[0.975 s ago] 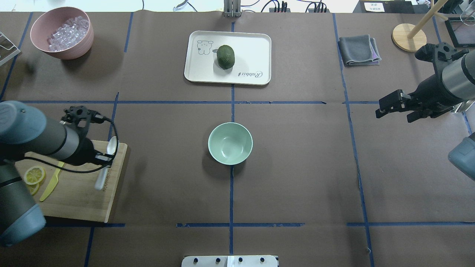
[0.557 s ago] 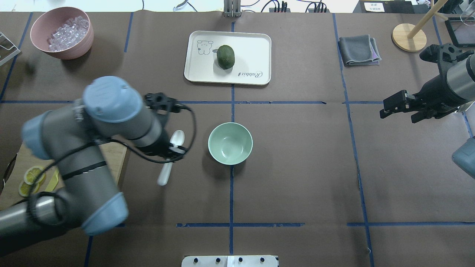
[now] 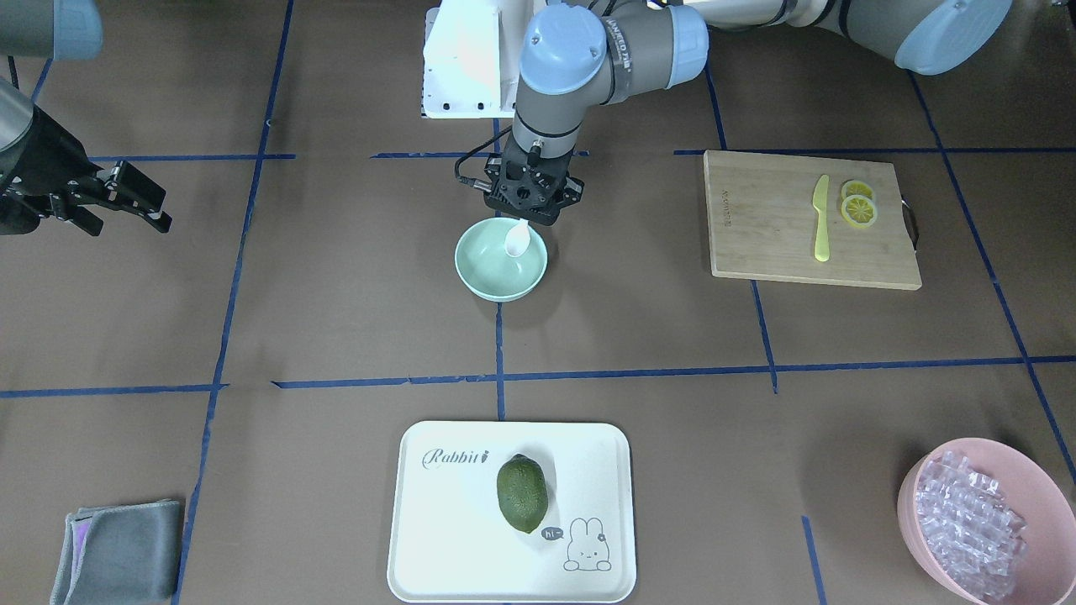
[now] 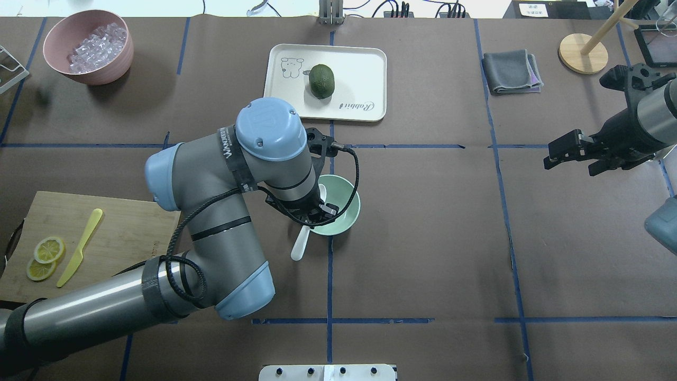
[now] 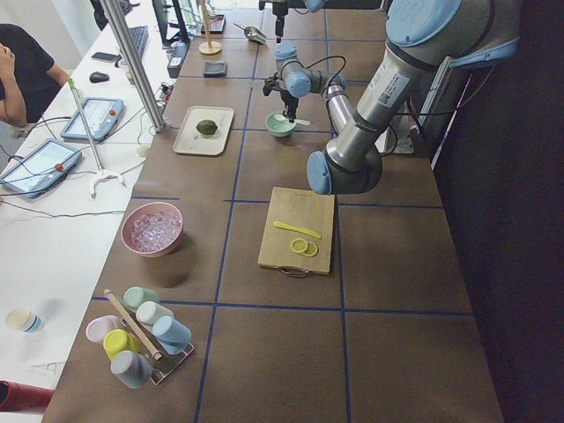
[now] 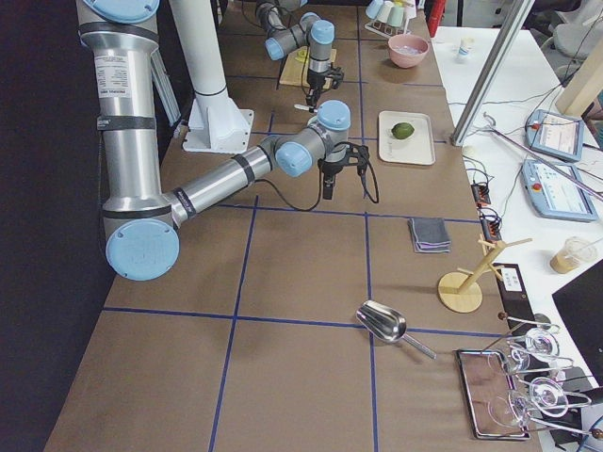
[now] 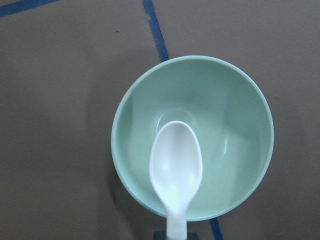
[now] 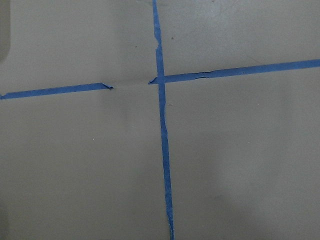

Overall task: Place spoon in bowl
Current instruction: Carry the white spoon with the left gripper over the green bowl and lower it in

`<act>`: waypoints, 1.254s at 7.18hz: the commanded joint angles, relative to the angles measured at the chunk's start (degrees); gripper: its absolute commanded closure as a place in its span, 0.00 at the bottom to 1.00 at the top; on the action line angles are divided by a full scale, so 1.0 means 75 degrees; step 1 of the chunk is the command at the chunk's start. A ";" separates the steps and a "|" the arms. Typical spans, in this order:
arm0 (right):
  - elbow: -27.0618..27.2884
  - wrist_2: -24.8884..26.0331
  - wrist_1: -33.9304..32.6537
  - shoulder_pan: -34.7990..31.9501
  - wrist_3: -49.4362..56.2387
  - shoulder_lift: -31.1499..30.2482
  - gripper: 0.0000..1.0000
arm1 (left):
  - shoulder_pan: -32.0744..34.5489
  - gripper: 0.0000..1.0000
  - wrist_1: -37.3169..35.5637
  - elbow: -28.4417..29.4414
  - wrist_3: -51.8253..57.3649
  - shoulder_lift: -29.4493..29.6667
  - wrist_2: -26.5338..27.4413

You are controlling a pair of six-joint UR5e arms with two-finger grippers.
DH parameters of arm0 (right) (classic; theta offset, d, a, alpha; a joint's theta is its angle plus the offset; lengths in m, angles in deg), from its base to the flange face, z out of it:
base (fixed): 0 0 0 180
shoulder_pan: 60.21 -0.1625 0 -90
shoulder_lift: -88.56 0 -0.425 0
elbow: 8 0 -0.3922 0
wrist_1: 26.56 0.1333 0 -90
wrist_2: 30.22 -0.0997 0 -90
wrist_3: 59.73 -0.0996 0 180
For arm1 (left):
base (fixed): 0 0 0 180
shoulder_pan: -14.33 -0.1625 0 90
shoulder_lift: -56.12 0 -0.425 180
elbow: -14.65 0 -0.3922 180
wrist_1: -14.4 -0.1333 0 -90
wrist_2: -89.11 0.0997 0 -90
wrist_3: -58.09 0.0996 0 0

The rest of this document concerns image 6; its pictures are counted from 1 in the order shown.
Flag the aluminium frame post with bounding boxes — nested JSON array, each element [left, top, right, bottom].
[[450, 0, 534, 147]]

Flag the upper clear glass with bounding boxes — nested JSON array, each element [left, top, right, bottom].
[[507, 328, 560, 375]]

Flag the clear glass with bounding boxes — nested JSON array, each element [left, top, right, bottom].
[[507, 328, 560, 375], [508, 377, 569, 420]]

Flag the folded grey cloth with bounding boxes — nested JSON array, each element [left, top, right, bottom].
[[408, 217, 451, 253]]

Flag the black metal tray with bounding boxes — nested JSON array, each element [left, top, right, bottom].
[[455, 349, 530, 442]]

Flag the white wire cup rack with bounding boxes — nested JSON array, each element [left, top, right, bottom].
[[365, 0, 417, 38]]

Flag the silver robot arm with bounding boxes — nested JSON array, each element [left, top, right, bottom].
[[255, 0, 344, 112], [76, 1, 361, 281]]

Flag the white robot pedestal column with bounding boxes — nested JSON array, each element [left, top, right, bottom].
[[170, 0, 253, 153]]

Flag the clear ice cubes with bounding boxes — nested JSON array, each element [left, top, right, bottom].
[[393, 44, 423, 56]]

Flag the bamboo cutting board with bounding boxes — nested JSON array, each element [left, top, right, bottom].
[[279, 46, 309, 88]]

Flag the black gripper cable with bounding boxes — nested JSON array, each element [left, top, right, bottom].
[[253, 143, 381, 212]]

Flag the teach pendant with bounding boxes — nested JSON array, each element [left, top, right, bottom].
[[521, 159, 599, 222], [525, 109, 585, 163]]

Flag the pink bowl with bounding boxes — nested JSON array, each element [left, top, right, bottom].
[[387, 34, 430, 69]]

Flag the far teach pendant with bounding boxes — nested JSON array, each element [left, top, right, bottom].
[[525, 109, 585, 163]]

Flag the cream rabbit tray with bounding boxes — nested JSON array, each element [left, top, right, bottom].
[[378, 110, 435, 166]]

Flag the black power strip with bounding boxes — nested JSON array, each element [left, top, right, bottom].
[[470, 182, 502, 242]]

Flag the lower clear glass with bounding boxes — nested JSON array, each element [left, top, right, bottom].
[[508, 377, 569, 420]]

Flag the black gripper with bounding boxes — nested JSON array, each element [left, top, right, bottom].
[[305, 64, 344, 107], [318, 141, 358, 200]]

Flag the iced coffee plastic cup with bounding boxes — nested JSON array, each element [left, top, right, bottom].
[[549, 236, 597, 274]]

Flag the metal ice scoop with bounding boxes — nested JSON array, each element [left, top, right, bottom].
[[356, 299, 437, 360]]

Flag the near teach pendant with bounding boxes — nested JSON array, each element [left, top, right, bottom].
[[521, 159, 599, 222]]

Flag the wooden mug tree stand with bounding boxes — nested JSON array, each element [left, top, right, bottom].
[[437, 237, 531, 314]]

